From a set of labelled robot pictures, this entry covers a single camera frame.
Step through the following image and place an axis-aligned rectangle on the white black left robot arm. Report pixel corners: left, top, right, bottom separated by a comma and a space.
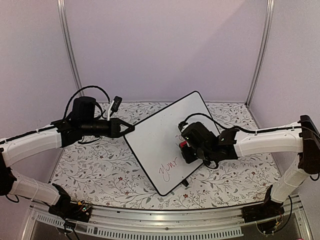
0, 96, 135, 217

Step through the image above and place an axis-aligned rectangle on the aluminium front rail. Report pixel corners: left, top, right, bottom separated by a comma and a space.
22, 195, 313, 240

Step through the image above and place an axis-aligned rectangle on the floral patterned table mat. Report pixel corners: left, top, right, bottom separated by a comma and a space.
48, 101, 286, 210

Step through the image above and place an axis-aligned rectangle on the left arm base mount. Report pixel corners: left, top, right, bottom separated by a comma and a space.
48, 183, 92, 223

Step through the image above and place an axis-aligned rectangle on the white dry-erase whiteboard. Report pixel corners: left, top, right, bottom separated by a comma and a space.
124, 91, 220, 197

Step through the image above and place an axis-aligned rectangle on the left aluminium frame post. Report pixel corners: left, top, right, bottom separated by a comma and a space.
56, 0, 83, 90

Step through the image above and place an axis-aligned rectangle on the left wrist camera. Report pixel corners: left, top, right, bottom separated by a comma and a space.
105, 96, 123, 121

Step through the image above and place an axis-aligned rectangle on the right aluminium frame post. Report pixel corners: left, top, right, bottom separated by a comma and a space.
245, 0, 275, 108

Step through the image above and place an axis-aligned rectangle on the red black whiteboard eraser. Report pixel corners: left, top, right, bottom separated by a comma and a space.
179, 141, 189, 149

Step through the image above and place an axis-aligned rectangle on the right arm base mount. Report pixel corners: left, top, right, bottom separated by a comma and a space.
241, 186, 285, 223

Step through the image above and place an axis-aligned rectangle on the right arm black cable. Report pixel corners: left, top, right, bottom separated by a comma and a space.
177, 112, 320, 141

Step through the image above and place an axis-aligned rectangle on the aluminium frame post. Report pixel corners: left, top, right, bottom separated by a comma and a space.
245, 0, 275, 108
56, 0, 83, 90

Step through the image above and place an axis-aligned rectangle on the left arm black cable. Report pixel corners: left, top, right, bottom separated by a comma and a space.
63, 85, 112, 121

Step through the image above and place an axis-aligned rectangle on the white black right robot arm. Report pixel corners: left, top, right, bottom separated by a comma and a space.
178, 115, 320, 218

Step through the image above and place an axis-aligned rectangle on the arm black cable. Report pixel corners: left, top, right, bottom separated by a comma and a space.
63, 85, 112, 121
177, 112, 320, 141

